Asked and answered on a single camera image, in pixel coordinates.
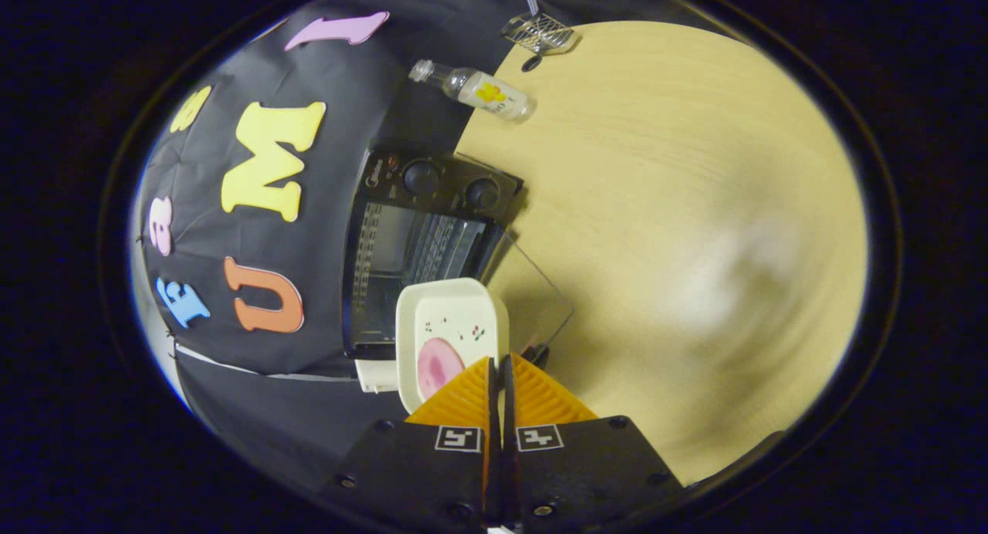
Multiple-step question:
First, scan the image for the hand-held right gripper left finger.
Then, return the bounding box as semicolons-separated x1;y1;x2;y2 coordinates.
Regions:
320;355;495;531

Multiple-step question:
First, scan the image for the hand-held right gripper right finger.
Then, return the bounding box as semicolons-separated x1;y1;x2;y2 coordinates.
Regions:
502;353;688;531

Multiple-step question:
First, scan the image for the clear drink bottle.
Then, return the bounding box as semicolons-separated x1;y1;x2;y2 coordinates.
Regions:
408;59;536;124

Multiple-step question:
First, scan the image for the black electric oven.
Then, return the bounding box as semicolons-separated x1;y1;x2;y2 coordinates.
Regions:
341;138;576;363

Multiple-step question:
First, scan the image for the cream food tray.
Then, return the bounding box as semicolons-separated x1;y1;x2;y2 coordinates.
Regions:
395;278;510;413

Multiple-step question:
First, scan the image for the white toaster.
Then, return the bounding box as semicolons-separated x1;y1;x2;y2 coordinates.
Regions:
355;358;400;394

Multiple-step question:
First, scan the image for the wire mesh holder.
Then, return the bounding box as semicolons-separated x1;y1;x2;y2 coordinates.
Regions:
500;11;576;55

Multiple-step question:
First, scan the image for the pink food slice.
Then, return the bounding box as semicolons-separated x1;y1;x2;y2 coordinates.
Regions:
417;337;466;400

